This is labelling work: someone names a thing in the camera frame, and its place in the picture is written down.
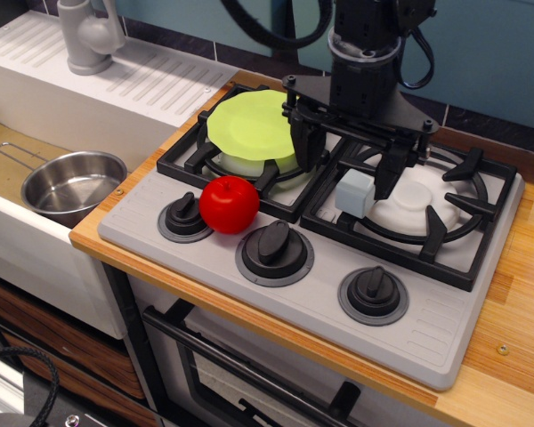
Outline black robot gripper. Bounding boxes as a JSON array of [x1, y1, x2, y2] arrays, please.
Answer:
[[282, 75, 439, 199]]

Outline pale blue cube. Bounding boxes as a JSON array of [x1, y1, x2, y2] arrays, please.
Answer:
[[335, 169, 376, 219]]

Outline red toy tomato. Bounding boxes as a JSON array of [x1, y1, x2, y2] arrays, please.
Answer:
[[199, 176, 260, 234]]

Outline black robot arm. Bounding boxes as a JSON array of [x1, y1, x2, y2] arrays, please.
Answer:
[[283, 1, 439, 200]]

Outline lime green plate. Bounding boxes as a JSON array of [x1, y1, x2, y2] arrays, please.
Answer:
[[206, 90, 295, 161]]

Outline stainless steel pot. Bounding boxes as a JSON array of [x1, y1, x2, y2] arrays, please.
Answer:
[[0, 142, 128, 229]]

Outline white toy sink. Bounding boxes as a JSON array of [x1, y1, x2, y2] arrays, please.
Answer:
[[0, 12, 236, 339]]

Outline white right burner cap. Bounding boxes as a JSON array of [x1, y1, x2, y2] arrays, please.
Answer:
[[366, 165, 460, 237]]

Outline white burner cap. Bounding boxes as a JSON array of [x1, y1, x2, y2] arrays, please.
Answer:
[[214, 153, 302, 177], [366, 165, 460, 237]]

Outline black right burner grate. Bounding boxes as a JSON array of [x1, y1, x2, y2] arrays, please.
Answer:
[[300, 142, 522, 292]]

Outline black burner grate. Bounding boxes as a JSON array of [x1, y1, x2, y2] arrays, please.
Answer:
[[300, 142, 522, 292], [157, 85, 341, 223]]

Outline black left burner grate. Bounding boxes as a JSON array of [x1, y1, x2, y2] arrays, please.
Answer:
[[157, 85, 341, 223]]

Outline white left burner cap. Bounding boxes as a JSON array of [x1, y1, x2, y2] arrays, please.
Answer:
[[214, 153, 302, 177]]

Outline black middle stove knob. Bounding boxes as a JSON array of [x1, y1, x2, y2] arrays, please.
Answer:
[[235, 220, 314, 288]]

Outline black stove knob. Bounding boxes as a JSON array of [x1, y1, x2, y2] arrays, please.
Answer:
[[337, 266, 409, 326], [235, 220, 314, 288], [158, 191, 213, 244]]

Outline grey toy stove top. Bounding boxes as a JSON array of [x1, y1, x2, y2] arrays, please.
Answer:
[[98, 85, 524, 390]]

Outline black right stove knob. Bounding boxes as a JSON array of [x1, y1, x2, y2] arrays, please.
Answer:
[[337, 266, 409, 326]]

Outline black left stove knob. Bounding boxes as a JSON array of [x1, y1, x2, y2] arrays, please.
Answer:
[[158, 191, 213, 244]]

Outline grey toy faucet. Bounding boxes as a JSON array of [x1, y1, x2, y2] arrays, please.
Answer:
[[57, 0, 125, 76]]

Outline toy oven door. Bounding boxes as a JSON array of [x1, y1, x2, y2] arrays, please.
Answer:
[[143, 305, 438, 426]]

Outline wooden drawer fronts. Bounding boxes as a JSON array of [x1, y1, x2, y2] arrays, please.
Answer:
[[0, 279, 158, 426]]

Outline black oven door handle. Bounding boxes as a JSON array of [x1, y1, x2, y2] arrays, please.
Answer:
[[142, 300, 360, 426]]

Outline black braided cable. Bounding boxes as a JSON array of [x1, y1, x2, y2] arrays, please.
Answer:
[[0, 347, 61, 427]]

